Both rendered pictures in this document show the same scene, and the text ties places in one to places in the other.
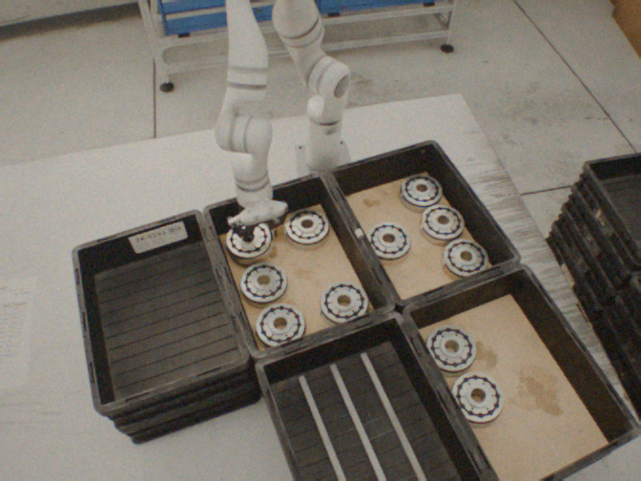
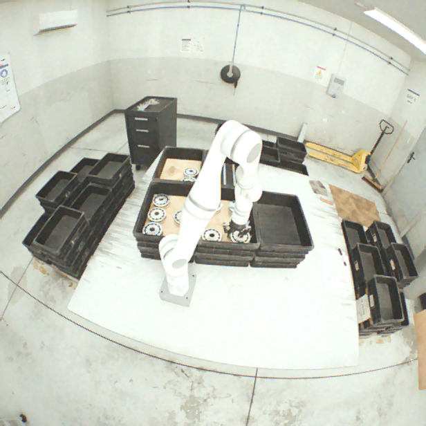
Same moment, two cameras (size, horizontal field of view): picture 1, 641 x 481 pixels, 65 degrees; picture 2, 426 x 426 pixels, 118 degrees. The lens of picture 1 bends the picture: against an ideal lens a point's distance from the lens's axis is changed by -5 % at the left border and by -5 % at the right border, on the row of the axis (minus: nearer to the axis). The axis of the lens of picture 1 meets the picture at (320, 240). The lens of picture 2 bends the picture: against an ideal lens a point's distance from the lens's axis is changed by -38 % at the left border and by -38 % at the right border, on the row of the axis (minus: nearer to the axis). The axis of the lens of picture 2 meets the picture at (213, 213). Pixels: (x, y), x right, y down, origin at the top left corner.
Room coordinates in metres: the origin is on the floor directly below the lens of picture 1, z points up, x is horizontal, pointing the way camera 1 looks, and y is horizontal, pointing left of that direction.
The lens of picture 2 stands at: (1.36, 0.18, 1.70)
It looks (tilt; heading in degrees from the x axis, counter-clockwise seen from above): 47 degrees down; 196
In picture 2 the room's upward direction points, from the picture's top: 9 degrees clockwise
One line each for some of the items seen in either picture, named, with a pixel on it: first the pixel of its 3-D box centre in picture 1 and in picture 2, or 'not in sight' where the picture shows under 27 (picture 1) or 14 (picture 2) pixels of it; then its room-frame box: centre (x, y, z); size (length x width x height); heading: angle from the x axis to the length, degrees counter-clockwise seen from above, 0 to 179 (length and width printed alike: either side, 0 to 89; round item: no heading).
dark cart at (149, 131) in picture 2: not in sight; (153, 134); (-0.67, -1.36, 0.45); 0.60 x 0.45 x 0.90; 11
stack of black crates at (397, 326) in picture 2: not in sight; (391, 312); (0.49, 1.87, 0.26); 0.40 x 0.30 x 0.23; 11
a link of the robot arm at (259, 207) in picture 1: (255, 192); (241, 210); (0.71, 0.13, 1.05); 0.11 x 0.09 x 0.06; 19
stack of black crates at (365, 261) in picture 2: not in sight; (362, 271); (0.17, 1.40, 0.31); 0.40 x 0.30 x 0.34; 11
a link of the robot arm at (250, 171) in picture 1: (251, 151); (244, 196); (0.73, 0.13, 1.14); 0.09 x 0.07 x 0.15; 75
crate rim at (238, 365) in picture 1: (154, 303); (281, 218); (0.53, 0.34, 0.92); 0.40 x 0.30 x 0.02; 20
